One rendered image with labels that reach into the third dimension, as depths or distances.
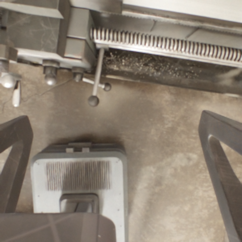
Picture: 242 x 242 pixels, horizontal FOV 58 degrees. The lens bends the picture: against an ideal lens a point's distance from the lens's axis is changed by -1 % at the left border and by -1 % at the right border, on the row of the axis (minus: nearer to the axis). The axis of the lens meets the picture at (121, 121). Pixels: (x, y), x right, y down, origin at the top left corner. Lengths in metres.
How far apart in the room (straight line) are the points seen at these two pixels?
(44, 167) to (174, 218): 0.93
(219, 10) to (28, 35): 0.47
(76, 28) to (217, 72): 0.69
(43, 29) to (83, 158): 0.78
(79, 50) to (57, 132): 0.92
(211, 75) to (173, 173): 0.73
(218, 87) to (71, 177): 0.86
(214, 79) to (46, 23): 0.77
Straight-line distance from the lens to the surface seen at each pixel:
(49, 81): 0.64
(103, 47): 0.80
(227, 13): 0.67
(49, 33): 0.57
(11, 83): 0.56
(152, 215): 1.63
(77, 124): 1.44
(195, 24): 0.71
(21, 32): 0.59
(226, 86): 1.11
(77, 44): 0.63
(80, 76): 0.82
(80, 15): 0.65
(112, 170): 1.21
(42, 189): 1.31
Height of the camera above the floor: 1.40
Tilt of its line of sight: 84 degrees down
